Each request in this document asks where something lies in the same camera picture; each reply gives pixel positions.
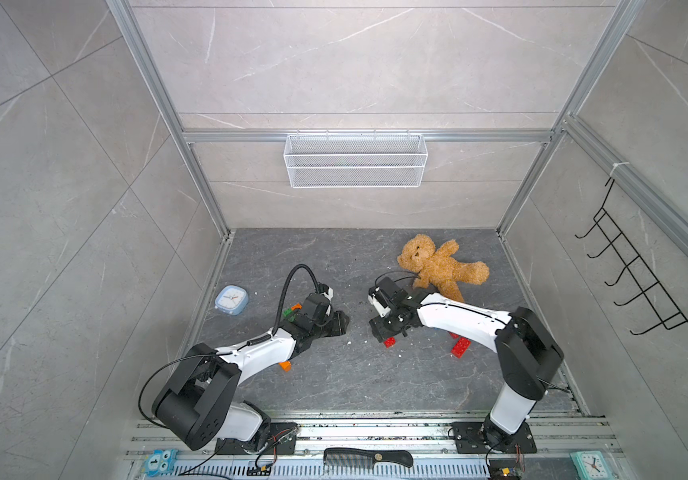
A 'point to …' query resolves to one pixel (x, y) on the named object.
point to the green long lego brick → (287, 311)
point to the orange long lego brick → (297, 306)
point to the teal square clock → (590, 465)
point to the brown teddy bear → (438, 267)
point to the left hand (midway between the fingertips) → (348, 315)
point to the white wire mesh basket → (355, 160)
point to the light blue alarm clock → (231, 300)
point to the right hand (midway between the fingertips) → (385, 327)
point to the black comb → (353, 456)
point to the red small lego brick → (389, 342)
